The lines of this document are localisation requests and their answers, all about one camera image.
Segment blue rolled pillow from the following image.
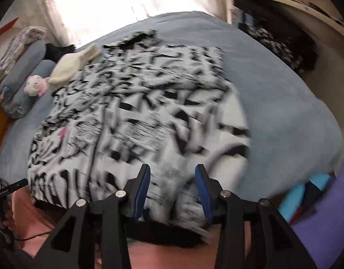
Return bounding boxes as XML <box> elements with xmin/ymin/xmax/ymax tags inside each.
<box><xmin>0</xmin><ymin>59</ymin><xmax>57</xmax><ymax>120</ymax></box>
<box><xmin>0</xmin><ymin>40</ymin><xmax>46</xmax><ymax>96</ymax></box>

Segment black white graffiti hooded jacket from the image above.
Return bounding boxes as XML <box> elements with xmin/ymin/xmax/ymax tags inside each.
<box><xmin>28</xmin><ymin>30</ymin><xmax>250</xmax><ymax>232</ymax></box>

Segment floral white curtain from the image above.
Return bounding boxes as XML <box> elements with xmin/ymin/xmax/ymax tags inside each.
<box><xmin>3</xmin><ymin>0</ymin><xmax>230</xmax><ymax>47</ymax></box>

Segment lower blue rolled pillow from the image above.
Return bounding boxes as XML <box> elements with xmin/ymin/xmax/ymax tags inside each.
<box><xmin>0</xmin><ymin>59</ymin><xmax>57</xmax><ymax>120</ymax></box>

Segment floral folded blanket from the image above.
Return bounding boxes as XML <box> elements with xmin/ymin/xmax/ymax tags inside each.
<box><xmin>0</xmin><ymin>26</ymin><xmax>47</xmax><ymax>83</ymax></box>

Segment pink white plush cat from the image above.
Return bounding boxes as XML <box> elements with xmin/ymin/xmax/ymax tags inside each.
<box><xmin>24</xmin><ymin>75</ymin><xmax>49</xmax><ymax>97</ymax></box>

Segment black garment by window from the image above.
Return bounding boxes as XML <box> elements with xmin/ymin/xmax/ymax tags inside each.
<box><xmin>44</xmin><ymin>43</ymin><xmax>76</xmax><ymax>63</ymax></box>

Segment cream folded fleece garment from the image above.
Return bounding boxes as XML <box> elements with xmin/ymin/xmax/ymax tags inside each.
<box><xmin>48</xmin><ymin>44</ymin><xmax>102</xmax><ymax>92</ymax></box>

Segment blue bed sheet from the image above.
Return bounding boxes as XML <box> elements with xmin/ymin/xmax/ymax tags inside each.
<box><xmin>0</xmin><ymin>10</ymin><xmax>343</xmax><ymax>202</ymax></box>

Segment black white patterned hanging clothes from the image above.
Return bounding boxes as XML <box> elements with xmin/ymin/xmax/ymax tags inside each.
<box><xmin>238</xmin><ymin>23</ymin><xmax>318</xmax><ymax>76</ymax></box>

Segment purple mat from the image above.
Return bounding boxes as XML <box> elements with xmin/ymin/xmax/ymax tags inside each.
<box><xmin>292</xmin><ymin>160</ymin><xmax>344</xmax><ymax>268</ymax></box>

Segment upper blue rolled pillow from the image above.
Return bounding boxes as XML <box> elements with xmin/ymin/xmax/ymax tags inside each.
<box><xmin>0</xmin><ymin>40</ymin><xmax>46</xmax><ymax>96</ymax></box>

